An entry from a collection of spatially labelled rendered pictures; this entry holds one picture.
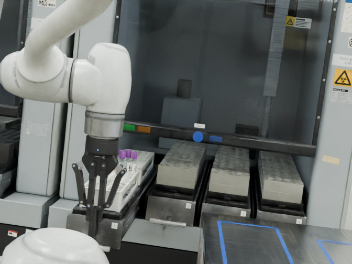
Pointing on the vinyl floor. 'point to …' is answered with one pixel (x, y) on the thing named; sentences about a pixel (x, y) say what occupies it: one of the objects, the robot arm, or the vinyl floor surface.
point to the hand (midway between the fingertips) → (94, 221)
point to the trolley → (270, 242)
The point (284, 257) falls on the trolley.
